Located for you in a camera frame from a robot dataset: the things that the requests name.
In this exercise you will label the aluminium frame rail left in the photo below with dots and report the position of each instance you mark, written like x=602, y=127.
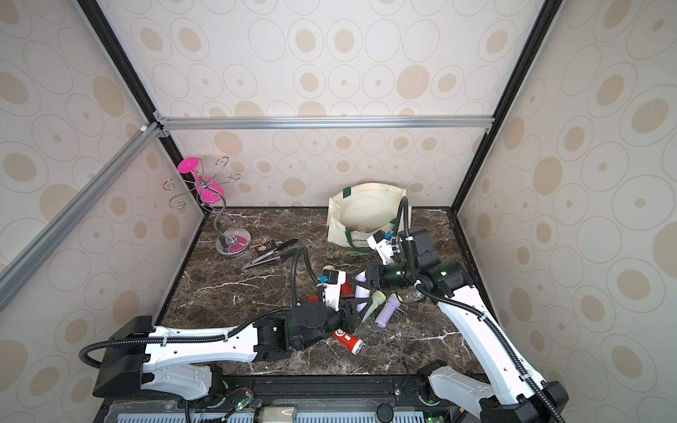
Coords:
x=29, y=260

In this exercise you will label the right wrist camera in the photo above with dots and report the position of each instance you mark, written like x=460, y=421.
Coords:
x=382, y=243

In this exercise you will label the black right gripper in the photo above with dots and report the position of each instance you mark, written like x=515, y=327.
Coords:
x=374, y=275

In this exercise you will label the cream green tote bag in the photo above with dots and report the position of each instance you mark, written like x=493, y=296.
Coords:
x=358, y=212

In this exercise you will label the purple flashlight bottom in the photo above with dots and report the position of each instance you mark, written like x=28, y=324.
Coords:
x=361, y=293

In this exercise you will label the black metal tongs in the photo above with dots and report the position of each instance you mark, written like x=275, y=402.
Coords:
x=278, y=254

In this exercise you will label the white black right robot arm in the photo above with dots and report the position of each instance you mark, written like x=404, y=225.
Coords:
x=515, y=391

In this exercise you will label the aluminium frame rail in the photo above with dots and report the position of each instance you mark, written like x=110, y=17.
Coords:
x=29, y=260
x=327, y=123

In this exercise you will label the purple flashlight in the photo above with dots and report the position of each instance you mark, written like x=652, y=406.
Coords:
x=392, y=304
x=361, y=293

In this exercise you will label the green flashlight right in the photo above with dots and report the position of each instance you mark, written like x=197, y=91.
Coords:
x=376, y=300

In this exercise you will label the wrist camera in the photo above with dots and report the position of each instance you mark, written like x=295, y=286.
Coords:
x=382, y=243
x=330, y=286

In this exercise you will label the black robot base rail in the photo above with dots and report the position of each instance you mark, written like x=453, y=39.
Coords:
x=329, y=398

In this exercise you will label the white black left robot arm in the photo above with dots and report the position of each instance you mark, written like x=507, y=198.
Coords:
x=145, y=357

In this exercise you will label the red flashlight with logo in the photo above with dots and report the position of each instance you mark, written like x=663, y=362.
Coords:
x=351, y=342

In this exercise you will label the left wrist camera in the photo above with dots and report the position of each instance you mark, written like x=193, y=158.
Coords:
x=330, y=286

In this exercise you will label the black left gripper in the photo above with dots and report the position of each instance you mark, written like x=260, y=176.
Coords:
x=353, y=318

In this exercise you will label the purple flashlight far right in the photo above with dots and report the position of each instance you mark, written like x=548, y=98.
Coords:
x=392, y=304

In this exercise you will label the aluminium frame rail back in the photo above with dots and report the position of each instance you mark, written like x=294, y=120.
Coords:
x=327, y=123

